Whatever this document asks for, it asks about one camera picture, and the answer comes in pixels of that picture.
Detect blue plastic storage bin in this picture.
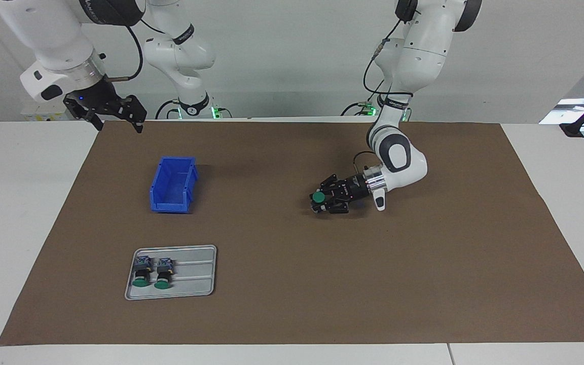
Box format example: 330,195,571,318
150,156,199,214

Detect white box yellow labels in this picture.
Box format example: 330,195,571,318
21,101,69,122

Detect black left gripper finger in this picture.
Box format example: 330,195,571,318
320,174,347,193
312,201,351,215

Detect brown table mat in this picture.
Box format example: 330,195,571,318
0,120,584,346

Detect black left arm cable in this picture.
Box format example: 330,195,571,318
353,0,414,169

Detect black base cable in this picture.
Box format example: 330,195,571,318
155,98,181,120
341,99,381,116

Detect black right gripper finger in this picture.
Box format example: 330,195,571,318
121,94,148,134
63,99,104,132

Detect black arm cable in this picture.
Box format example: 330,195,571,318
353,0,414,169
104,23,144,83

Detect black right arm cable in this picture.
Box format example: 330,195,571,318
104,23,144,83

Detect silver metal tray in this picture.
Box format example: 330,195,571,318
124,245,217,301

